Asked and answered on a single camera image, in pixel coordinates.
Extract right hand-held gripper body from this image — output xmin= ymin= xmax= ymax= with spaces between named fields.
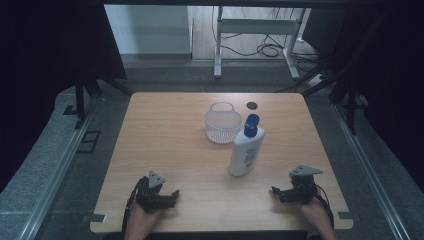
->
xmin=288 ymin=164 xmax=324 ymax=205

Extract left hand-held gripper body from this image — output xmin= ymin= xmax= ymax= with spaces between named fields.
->
xmin=134 ymin=170 xmax=168 ymax=215

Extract white bottle with blue cap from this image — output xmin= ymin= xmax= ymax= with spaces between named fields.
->
xmin=227 ymin=113 xmax=267 ymax=177

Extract white plastic mesh basket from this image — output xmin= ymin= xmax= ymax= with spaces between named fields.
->
xmin=204 ymin=101 xmax=243 ymax=145

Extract person's left hand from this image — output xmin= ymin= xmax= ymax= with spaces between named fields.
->
xmin=124 ymin=199 xmax=165 ymax=240

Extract black tripod stand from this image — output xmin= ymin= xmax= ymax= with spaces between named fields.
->
xmin=73 ymin=71 xmax=133 ymax=130
xmin=301 ymin=66 xmax=369 ymax=136

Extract white power strip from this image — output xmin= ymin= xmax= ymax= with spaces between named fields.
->
xmin=307 ymin=73 xmax=326 ymax=88

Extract dark curtain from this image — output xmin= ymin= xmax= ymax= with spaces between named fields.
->
xmin=0 ymin=0 xmax=128 ymax=194
xmin=301 ymin=6 xmax=424 ymax=184

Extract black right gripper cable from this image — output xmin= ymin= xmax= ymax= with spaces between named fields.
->
xmin=312 ymin=183 xmax=336 ymax=232

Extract aluminium rail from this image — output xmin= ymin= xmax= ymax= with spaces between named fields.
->
xmin=331 ymin=102 xmax=412 ymax=240
xmin=16 ymin=99 xmax=101 ymax=240

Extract black floor cables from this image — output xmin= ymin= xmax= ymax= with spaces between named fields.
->
xmin=211 ymin=6 xmax=323 ymax=73

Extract white metal desk frame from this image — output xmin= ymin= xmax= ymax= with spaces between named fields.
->
xmin=213 ymin=5 xmax=307 ymax=81

